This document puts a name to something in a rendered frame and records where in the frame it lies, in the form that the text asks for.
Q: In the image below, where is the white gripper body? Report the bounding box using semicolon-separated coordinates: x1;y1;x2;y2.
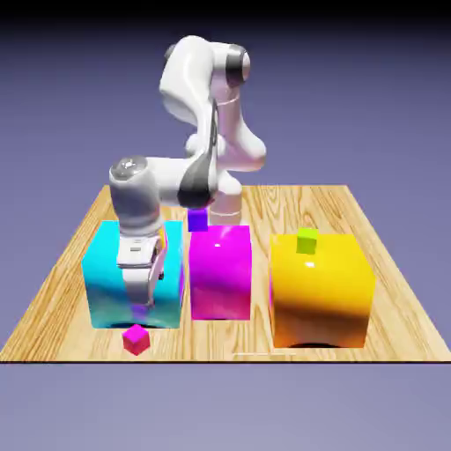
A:
122;264;166;308

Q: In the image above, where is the small pink cube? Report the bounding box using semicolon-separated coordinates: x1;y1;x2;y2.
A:
122;323;152;357

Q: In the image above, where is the small purple cube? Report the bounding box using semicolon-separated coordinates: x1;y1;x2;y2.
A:
187;207;210;233

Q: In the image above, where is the small green cube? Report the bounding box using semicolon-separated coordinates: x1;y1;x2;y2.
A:
295;227;320;255

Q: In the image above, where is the large cyan box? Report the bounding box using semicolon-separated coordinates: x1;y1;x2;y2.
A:
81;219;185;330

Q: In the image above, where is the large magenta box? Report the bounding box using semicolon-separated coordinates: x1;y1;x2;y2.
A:
188;225;253;322

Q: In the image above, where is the large yellow box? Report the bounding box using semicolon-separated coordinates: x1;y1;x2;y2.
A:
269;233;377;350

